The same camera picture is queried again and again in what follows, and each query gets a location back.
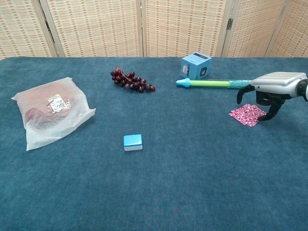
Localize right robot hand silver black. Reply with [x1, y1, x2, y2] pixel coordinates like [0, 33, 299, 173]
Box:
[236, 71, 308, 121]

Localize pink patterned small card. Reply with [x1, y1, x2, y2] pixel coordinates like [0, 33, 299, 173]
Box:
[228, 103, 267, 127]

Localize small light blue block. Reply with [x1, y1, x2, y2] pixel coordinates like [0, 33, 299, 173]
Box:
[123, 133, 143, 152]

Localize green and blue water pump toy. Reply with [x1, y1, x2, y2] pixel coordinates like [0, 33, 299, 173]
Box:
[176, 77, 252, 90]

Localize light blue cube carton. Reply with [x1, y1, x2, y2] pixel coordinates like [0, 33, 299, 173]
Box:
[180, 52, 212, 80]

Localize blue table cover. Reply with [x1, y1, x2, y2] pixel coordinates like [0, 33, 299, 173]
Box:
[0, 56, 308, 231]

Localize dark red grape bunch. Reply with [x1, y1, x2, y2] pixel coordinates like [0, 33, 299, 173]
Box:
[110, 66, 156, 93]

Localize woven bamboo folding screen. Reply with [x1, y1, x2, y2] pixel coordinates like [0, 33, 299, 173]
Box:
[0, 0, 308, 58]

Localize clear bag with red cloth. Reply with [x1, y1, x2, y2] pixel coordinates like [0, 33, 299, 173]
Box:
[11, 76, 96, 152]

